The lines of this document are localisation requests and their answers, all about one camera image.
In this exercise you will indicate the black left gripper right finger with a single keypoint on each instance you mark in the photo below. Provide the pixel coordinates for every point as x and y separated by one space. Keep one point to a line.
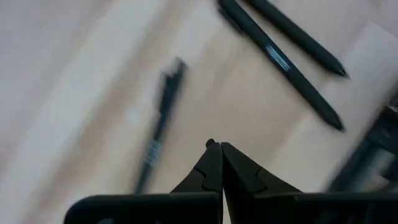
264 202

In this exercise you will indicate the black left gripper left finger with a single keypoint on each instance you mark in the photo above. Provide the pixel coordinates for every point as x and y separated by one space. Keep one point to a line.
186 205

